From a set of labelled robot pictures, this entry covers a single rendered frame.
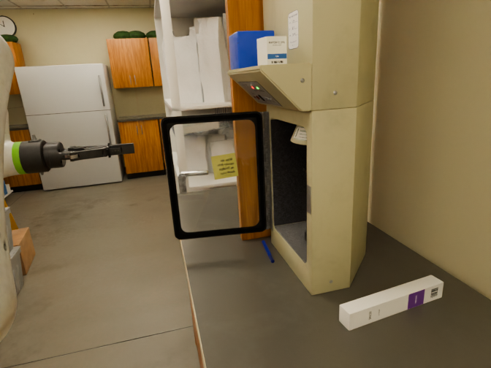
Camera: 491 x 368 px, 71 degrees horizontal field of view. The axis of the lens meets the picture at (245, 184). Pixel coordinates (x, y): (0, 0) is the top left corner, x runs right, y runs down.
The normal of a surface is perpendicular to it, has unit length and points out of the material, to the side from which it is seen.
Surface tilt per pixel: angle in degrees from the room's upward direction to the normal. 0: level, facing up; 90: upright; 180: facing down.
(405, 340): 0
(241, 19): 90
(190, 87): 93
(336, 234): 90
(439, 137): 90
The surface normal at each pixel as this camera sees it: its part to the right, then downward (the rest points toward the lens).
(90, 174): 0.25, 0.27
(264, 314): -0.05, -0.95
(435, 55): -0.96, 0.13
